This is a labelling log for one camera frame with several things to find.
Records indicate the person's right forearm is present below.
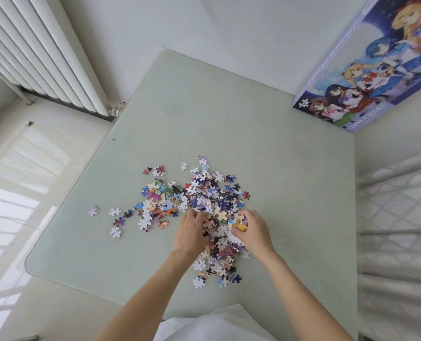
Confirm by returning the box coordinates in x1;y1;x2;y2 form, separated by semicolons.
259;251;355;341

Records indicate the person's right hand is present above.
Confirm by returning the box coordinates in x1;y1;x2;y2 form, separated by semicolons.
231;209;278;262

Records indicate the person's left hand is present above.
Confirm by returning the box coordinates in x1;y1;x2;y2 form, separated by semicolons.
172;209;213;259

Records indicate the grey patterned curtain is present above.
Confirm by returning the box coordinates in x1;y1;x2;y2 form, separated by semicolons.
356;149;421;341

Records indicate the pile of puzzle pieces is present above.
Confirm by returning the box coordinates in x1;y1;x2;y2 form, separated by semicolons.
88;156;252;290

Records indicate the white radiator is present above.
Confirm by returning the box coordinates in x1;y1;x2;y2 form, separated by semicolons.
0;0;127;122

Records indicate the cartoon print puzzle box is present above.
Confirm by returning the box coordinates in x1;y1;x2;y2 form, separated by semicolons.
292;0;421;134

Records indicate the person's white shirt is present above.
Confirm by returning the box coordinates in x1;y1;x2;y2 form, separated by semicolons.
153;303;279;341

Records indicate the person's left forearm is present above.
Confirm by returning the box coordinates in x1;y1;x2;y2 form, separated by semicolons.
95;250;194;341

